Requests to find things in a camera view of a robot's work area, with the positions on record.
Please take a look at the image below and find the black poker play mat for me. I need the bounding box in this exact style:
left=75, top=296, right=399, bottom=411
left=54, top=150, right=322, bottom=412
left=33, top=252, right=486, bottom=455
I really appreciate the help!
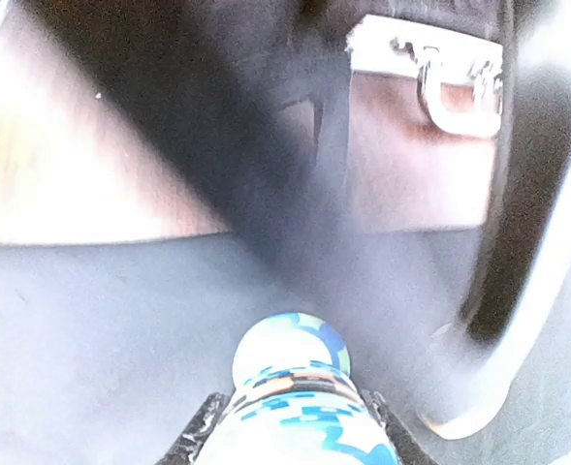
left=0, top=230, right=571, bottom=464

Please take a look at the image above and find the aluminium poker chip case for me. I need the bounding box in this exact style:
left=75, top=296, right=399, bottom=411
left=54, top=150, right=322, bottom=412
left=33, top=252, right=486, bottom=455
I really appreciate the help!
left=345, top=13, right=505, bottom=140

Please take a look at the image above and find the blue chip stack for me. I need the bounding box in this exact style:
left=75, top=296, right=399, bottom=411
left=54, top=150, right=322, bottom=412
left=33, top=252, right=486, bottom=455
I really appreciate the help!
left=196, top=312, right=399, bottom=465

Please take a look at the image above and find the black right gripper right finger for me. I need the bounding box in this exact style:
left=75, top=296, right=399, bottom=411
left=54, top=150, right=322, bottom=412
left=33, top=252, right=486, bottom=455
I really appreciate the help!
left=362, top=389, right=437, bottom=465

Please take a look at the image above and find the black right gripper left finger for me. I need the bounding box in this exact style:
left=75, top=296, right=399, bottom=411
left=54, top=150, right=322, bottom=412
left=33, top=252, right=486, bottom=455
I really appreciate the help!
left=156, top=392, right=228, bottom=465

